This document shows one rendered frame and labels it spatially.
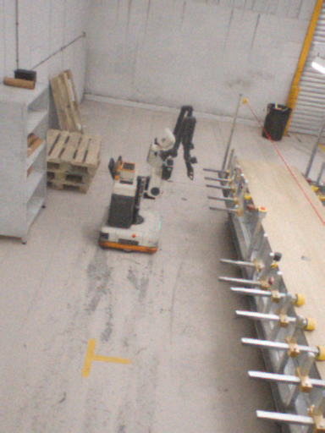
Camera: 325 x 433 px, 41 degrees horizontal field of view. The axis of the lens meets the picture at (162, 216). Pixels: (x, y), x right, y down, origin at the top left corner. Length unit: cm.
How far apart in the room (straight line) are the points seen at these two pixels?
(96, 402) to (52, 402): 31
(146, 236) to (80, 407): 209
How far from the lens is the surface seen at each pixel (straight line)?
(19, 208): 483
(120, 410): 348
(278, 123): 1010
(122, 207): 474
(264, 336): 325
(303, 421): 250
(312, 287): 355
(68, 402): 351
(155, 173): 477
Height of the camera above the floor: 276
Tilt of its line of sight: 28 degrees down
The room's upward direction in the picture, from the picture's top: 10 degrees clockwise
